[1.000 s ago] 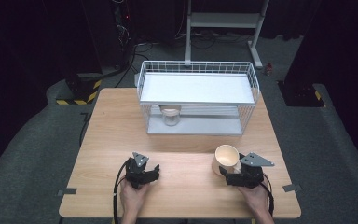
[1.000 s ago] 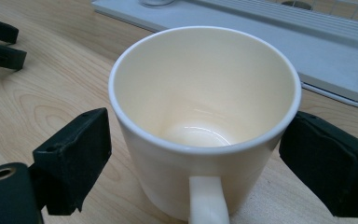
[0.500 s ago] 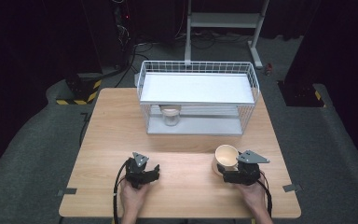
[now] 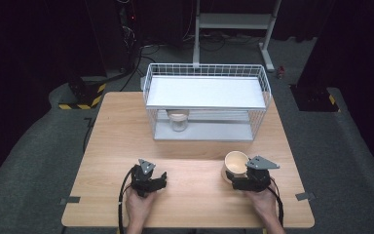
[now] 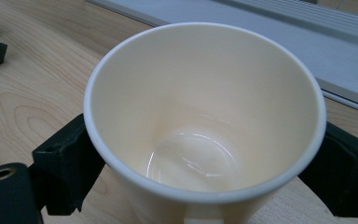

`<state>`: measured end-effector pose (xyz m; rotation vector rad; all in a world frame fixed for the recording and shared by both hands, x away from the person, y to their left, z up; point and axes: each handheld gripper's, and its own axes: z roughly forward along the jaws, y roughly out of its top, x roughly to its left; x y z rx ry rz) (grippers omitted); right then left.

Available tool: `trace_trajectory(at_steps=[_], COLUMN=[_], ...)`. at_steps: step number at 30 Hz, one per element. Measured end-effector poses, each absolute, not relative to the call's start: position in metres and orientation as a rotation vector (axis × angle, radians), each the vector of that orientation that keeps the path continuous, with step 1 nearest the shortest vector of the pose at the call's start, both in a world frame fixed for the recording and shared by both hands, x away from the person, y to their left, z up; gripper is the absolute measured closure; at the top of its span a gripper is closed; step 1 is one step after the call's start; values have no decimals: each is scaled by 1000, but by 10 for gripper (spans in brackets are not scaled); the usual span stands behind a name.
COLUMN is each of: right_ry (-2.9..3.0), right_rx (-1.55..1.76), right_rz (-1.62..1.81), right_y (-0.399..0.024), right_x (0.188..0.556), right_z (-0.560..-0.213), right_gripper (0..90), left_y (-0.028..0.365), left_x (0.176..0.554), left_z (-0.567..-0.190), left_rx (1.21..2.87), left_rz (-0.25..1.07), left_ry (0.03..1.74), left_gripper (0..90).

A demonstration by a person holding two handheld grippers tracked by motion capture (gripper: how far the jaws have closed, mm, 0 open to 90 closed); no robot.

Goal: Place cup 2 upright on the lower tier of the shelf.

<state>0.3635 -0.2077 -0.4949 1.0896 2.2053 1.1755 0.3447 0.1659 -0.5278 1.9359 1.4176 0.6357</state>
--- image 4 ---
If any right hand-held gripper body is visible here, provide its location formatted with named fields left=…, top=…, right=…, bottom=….
left=232, top=155, right=281, bottom=193

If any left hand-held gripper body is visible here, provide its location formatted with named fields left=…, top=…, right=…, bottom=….
left=130, top=158, right=165, bottom=198

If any cream ceramic mug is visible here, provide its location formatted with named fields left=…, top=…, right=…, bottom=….
left=220, top=150, right=251, bottom=183

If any glass jar with white lid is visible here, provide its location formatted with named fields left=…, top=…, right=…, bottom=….
left=166, top=109, right=191, bottom=133

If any white wire shelf rack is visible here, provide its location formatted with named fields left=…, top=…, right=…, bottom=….
left=142, top=62, right=273, bottom=143

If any person's left hand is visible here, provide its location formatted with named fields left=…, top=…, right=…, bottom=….
left=125, top=188, right=158, bottom=226

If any person's right hand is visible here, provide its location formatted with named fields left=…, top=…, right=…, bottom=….
left=244, top=187, right=280, bottom=223

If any grey tape strip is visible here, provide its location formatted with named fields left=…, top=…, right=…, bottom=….
left=58, top=196, right=82, bottom=206
left=294, top=191, right=318, bottom=202

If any black yellow striped stand base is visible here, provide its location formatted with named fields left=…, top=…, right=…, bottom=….
left=289, top=83, right=342, bottom=113
left=57, top=76, right=107, bottom=111

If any black equipment tower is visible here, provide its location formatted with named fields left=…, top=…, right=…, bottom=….
left=84, top=0, right=144, bottom=74

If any white metal stand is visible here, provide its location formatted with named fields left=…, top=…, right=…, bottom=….
left=192, top=0, right=282, bottom=73

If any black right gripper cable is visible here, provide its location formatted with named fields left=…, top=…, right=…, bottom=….
left=267, top=176, right=285, bottom=227

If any black floor cable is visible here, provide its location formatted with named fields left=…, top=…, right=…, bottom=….
left=91, top=45, right=162, bottom=94

